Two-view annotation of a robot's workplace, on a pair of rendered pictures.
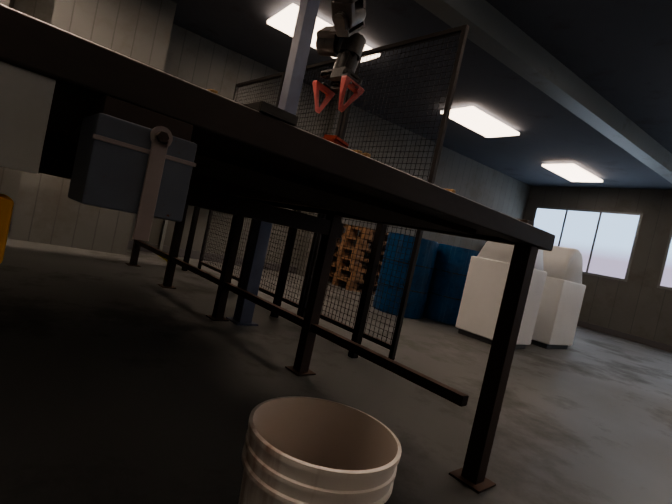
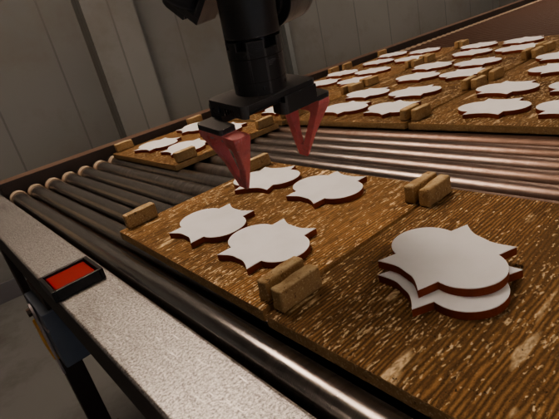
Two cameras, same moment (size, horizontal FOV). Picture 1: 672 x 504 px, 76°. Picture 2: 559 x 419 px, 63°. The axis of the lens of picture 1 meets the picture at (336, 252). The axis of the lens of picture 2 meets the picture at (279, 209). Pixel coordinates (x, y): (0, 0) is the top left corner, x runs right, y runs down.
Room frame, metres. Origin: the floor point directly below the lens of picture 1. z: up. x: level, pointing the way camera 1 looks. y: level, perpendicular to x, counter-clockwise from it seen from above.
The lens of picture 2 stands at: (1.16, -0.42, 1.21)
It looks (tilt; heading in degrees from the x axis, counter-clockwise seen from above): 22 degrees down; 95
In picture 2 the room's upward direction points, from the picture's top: 13 degrees counter-clockwise
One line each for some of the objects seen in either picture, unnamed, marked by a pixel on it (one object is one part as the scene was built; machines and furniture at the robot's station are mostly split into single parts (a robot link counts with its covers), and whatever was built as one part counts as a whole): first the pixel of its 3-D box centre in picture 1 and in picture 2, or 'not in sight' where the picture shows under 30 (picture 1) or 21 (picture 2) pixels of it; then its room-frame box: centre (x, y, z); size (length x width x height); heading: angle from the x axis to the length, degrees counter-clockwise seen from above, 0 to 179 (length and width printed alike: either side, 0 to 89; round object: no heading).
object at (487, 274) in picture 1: (503, 285); not in sight; (4.71, -1.87, 0.62); 0.63 x 0.59 x 1.25; 38
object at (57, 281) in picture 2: not in sight; (71, 278); (0.77, 0.17, 0.92); 0.06 x 0.06 x 0.01; 42
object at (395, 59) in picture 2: not in sight; (401, 56); (1.63, 1.65, 0.94); 0.41 x 0.35 x 0.04; 133
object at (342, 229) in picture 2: not in sight; (269, 214); (1.08, 0.25, 0.93); 0.41 x 0.35 x 0.02; 131
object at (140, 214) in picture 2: not in sight; (140, 214); (0.85, 0.31, 0.95); 0.06 x 0.02 x 0.03; 41
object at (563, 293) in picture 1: (550, 295); not in sight; (5.35, -2.71, 0.61); 0.68 x 0.56 x 1.22; 124
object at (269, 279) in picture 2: not in sight; (282, 278); (1.10, 0.01, 0.95); 0.06 x 0.02 x 0.03; 41
